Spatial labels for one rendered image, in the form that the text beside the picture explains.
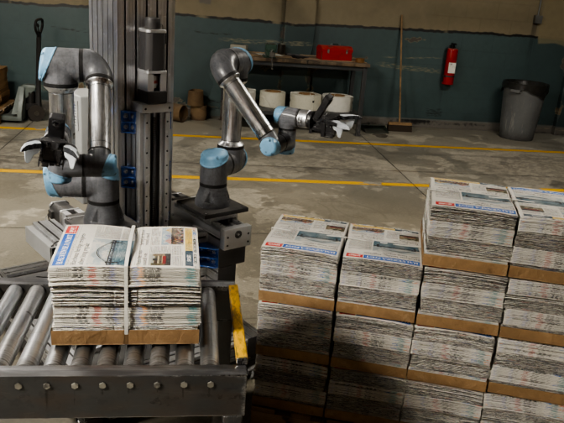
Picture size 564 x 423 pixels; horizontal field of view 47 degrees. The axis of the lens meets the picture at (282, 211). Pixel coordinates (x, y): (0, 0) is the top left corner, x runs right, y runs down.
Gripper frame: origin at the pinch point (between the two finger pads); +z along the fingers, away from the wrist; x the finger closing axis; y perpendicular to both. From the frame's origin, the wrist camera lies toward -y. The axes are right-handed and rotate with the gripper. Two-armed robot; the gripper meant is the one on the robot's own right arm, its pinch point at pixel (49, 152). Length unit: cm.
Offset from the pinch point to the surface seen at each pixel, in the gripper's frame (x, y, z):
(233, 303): -56, 34, 15
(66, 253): -8.0, 19.7, 23.9
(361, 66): -312, -4, -580
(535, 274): -159, 16, 11
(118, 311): -22.4, 30.8, 32.1
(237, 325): -55, 34, 28
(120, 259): -21.2, 17.9, 28.4
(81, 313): -13.4, 32.4, 31.4
